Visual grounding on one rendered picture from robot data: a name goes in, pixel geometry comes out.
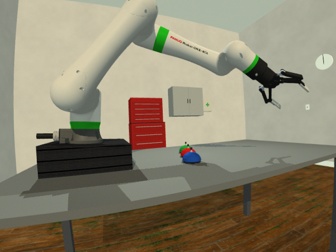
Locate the red bell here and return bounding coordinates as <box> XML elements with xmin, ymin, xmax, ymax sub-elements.
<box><xmin>181</xmin><ymin>144</ymin><xmax>191</xmax><ymax>157</ymax></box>

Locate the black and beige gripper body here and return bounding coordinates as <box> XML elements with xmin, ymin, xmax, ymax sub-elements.
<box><xmin>256</xmin><ymin>67</ymin><xmax>280</xmax><ymax>88</ymax></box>

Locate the blue bell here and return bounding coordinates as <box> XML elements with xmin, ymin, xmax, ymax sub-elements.
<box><xmin>182</xmin><ymin>148</ymin><xmax>201</xmax><ymax>164</ymax></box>

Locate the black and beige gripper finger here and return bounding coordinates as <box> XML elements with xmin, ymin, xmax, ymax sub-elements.
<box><xmin>259</xmin><ymin>84</ymin><xmax>281</xmax><ymax>109</ymax></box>
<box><xmin>274</xmin><ymin>69</ymin><xmax>309</xmax><ymax>92</ymax></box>

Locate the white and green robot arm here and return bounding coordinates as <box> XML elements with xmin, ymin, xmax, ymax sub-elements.
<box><xmin>36</xmin><ymin>0</ymin><xmax>268</xmax><ymax>144</ymax></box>

